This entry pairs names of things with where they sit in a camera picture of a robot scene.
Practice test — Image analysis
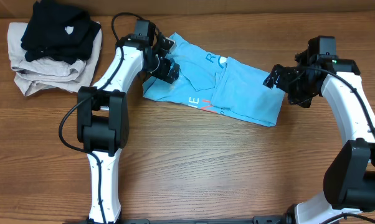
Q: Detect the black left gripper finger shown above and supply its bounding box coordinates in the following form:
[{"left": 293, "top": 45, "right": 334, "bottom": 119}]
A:
[
  {"left": 161, "top": 59, "right": 179, "bottom": 84},
  {"left": 158, "top": 37, "right": 176, "bottom": 55}
]

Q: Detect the light blue printed t-shirt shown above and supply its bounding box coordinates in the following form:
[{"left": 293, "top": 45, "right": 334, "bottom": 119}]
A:
[{"left": 143, "top": 33, "right": 284, "bottom": 127}]

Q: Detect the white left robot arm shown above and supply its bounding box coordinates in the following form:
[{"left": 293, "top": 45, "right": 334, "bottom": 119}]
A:
[{"left": 77, "top": 19, "right": 179, "bottom": 223}]

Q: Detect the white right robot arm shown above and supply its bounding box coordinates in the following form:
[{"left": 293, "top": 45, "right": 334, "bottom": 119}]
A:
[{"left": 216, "top": 35, "right": 375, "bottom": 224}]

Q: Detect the black folded garment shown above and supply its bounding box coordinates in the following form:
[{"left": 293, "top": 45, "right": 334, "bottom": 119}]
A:
[{"left": 21, "top": 0, "right": 101, "bottom": 64}]

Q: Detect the beige folded garment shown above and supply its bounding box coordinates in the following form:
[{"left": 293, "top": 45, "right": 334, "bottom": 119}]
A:
[{"left": 7, "top": 22, "right": 102, "bottom": 96}]

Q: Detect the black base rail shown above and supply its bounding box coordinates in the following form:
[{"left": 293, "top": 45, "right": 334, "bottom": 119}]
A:
[{"left": 62, "top": 214, "right": 300, "bottom": 224}]

